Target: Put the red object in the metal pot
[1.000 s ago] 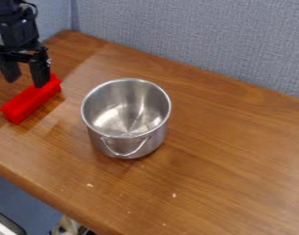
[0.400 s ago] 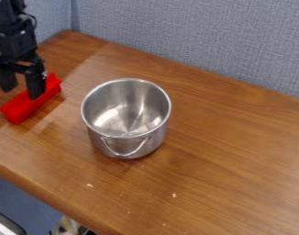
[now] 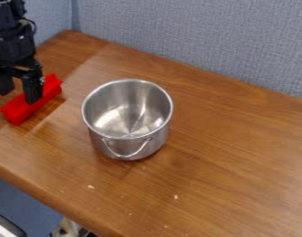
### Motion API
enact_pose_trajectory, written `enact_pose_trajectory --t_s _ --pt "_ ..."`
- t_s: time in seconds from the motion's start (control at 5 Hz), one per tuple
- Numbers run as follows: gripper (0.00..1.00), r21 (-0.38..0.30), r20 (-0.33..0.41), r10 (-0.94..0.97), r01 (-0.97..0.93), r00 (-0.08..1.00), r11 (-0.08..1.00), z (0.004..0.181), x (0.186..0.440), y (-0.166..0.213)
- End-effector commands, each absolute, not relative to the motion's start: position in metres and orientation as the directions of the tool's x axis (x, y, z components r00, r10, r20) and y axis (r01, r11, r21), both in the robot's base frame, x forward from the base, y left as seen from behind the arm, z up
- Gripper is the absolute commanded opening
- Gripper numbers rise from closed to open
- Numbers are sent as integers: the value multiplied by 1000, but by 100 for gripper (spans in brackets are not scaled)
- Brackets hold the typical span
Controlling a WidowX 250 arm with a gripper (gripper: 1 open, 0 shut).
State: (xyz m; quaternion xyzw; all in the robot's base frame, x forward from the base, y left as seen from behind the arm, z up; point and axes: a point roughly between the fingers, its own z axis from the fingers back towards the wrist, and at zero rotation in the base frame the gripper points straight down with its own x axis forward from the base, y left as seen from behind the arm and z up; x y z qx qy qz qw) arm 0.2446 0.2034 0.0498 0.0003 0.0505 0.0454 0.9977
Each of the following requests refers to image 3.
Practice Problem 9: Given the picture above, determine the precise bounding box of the grey device under table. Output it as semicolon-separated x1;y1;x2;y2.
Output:
0;216;27;237

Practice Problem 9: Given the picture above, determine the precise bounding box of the red rectangular block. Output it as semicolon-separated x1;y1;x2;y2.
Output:
0;73;63;127

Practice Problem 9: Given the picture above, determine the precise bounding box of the white object under table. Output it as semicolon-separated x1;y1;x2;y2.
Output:
49;218;90;237

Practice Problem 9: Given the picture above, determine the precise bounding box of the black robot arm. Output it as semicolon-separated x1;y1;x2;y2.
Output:
0;0;45;105

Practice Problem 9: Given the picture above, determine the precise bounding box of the stainless steel pot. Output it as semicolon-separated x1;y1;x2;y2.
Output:
82;79;174;161

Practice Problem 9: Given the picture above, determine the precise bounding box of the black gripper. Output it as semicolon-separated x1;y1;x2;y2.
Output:
0;22;45;105

